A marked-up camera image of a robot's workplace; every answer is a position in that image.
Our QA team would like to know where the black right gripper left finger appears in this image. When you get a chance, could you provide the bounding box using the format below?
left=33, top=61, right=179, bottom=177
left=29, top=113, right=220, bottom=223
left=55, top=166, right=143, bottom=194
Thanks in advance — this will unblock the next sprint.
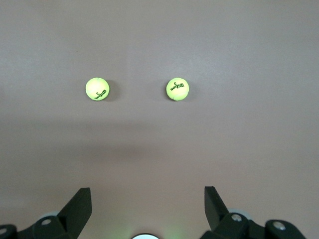
left=0, top=188, right=92, bottom=239

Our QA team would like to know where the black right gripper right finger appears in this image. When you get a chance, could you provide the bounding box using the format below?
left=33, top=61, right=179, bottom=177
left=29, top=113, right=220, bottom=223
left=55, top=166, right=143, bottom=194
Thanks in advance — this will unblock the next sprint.
left=199, top=185, right=307, bottom=239

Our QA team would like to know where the yellow Wilson tennis ball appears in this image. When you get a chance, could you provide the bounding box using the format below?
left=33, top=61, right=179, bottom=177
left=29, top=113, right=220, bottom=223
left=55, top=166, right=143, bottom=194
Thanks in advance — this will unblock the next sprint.
left=85, top=77, right=110, bottom=102
left=165, top=78, right=190, bottom=102

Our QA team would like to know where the brown table mat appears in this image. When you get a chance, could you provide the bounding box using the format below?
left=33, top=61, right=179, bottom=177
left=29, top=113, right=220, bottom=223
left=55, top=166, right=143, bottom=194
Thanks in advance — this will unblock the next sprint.
left=0, top=0, right=319, bottom=239

